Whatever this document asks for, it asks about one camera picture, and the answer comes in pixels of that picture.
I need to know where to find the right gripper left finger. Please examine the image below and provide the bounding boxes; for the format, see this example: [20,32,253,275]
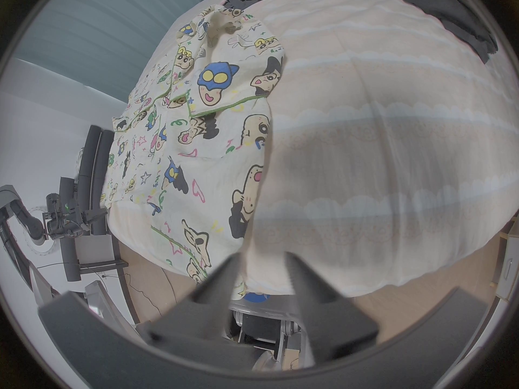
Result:
[148,254,245,342]

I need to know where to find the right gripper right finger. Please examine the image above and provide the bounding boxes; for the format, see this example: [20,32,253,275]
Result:
[283,251,380,364]

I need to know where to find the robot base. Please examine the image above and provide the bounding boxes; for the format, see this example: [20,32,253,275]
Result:
[24,233,314,374]

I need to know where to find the bed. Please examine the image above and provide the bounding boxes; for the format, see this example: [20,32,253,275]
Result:
[101,0,519,299]

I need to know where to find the cream printed pyjama top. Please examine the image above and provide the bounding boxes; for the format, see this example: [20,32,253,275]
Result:
[99,4,287,304]

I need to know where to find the pale bedside table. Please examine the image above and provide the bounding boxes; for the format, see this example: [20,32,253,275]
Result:
[491,211,519,304]

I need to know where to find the blue-green curtain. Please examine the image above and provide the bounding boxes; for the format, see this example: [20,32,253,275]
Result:
[11,0,228,105]

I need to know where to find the dark grey garment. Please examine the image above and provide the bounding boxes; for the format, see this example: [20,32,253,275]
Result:
[394,0,500,65]

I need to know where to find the black cable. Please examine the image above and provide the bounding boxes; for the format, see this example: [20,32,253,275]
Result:
[122,272,168,324]

